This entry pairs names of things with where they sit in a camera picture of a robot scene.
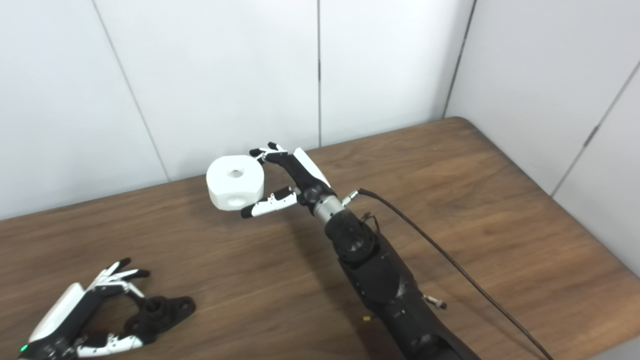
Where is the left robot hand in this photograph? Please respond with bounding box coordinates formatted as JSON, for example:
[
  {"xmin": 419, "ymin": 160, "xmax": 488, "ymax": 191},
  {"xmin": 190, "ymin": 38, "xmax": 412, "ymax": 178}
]
[{"xmin": 17, "ymin": 257, "xmax": 151, "ymax": 360}]

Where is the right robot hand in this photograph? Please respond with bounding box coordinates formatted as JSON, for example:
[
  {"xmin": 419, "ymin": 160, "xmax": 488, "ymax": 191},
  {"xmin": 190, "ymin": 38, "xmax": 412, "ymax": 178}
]
[{"xmin": 240, "ymin": 141, "xmax": 337, "ymax": 220}]

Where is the white cube with holes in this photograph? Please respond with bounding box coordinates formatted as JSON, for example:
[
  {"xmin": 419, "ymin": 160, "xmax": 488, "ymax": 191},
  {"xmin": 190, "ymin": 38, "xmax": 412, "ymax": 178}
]
[{"xmin": 205, "ymin": 154, "xmax": 266, "ymax": 212}]

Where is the black holder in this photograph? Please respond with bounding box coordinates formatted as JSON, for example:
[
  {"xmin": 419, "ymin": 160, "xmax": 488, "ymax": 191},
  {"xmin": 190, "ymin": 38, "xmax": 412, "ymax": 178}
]
[{"xmin": 123, "ymin": 295, "xmax": 197, "ymax": 346}]

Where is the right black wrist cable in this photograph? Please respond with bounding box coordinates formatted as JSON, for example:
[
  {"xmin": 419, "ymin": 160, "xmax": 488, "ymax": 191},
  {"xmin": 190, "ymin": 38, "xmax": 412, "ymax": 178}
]
[{"xmin": 341, "ymin": 187, "xmax": 556, "ymax": 360}]

